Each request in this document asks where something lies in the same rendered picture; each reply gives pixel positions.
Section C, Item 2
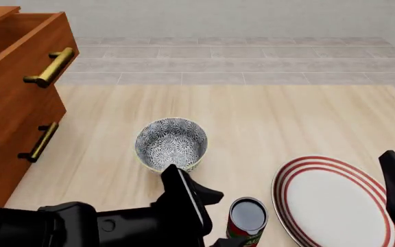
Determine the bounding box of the white plate with red rings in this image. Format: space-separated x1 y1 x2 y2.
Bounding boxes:
271 154 395 247

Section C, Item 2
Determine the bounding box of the brass drawer handle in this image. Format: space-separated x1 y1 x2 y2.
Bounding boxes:
23 47 75 89
17 121 60 163

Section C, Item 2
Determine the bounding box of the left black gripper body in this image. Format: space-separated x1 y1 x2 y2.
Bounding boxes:
151 163 213 247

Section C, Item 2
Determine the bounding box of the red and green tin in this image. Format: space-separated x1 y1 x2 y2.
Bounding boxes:
225 196 270 247

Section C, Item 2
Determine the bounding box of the blue-white patterned bowl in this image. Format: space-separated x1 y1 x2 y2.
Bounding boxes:
134 117 209 176

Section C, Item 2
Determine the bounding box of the wooden cabinet drawer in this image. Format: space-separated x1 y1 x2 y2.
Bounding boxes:
0 86 67 207
0 11 80 186

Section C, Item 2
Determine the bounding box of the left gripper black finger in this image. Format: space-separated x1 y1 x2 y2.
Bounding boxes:
192 179 225 206
213 236 247 247

